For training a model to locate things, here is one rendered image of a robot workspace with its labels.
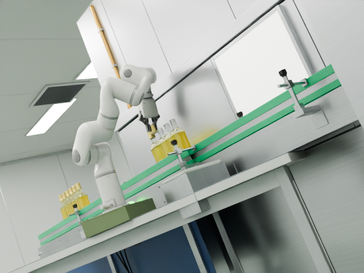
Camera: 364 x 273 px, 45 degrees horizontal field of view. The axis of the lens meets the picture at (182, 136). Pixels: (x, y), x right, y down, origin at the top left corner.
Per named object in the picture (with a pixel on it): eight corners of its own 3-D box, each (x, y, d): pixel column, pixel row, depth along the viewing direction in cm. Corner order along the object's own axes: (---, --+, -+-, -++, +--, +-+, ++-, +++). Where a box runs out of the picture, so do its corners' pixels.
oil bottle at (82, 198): (96, 220, 288) (82, 181, 293) (89, 223, 284) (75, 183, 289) (92, 222, 292) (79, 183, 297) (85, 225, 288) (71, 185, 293)
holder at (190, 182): (239, 175, 181) (232, 158, 182) (193, 192, 162) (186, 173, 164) (213, 188, 193) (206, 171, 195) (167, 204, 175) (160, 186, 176)
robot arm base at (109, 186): (118, 208, 178) (106, 172, 180) (93, 217, 182) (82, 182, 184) (135, 203, 192) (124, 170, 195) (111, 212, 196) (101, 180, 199)
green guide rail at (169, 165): (183, 167, 195) (176, 151, 197) (181, 168, 195) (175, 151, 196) (41, 245, 320) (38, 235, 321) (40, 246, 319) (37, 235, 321)
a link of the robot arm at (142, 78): (115, 96, 202) (144, 108, 201) (103, 95, 181) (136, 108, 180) (128, 63, 201) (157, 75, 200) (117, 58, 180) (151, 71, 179)
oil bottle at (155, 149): (179, 175, 222) (161, 138, 227) (170, 178, 218) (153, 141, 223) (172, 180, 226) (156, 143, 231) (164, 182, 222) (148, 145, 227)
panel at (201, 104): (317, 78, 172) (282, 5, 178) (313, 79, 170) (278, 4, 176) (182, 157, 236) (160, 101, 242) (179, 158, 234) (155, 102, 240)
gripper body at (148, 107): (148, 97, 232) (153, 117, 232) (133, 99, 225) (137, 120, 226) (157, 94, 227) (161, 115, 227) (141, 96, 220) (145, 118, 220)
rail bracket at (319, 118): (331, 123, 150) (304, 65, 154) (306, 130, 138) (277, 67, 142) (320, 128, 153) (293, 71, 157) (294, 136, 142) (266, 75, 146)
